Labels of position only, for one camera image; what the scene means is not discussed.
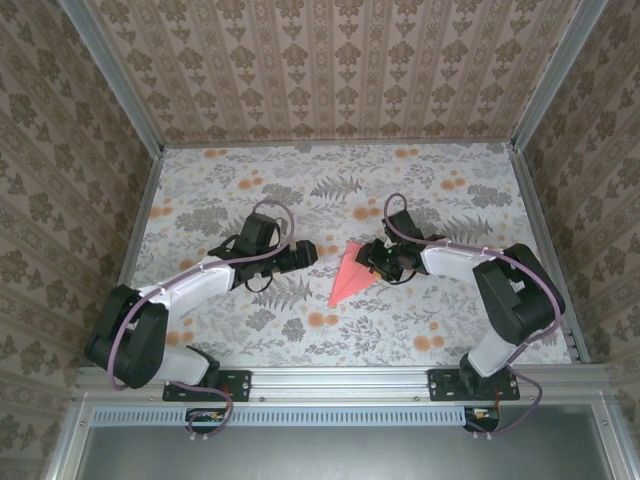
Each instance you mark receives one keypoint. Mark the black connector board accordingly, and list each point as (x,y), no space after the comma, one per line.
(205,417)
(482,416)

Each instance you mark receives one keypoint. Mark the pink paper sheet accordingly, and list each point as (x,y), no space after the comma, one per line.
(350,280)

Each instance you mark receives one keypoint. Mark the aluminium side rail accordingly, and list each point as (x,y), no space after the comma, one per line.
(134,250)
(546,250)

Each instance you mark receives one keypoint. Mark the aluminium corner post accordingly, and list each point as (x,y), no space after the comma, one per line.
(555,75)
(115,75)

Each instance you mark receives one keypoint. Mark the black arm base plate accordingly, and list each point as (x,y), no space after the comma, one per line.
(240,385)
(442,385)

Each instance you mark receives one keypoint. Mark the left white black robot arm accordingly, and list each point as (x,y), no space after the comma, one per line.
(200,280)

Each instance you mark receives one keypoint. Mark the aluminium front frame rail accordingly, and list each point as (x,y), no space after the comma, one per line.
(340,382)

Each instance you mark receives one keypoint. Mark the grey metal panel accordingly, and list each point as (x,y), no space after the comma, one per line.
(340,455)

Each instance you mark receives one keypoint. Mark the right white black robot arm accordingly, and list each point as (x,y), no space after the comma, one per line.
(450,260)

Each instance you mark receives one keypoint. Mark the floral table cover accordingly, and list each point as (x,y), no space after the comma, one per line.
(250,165)

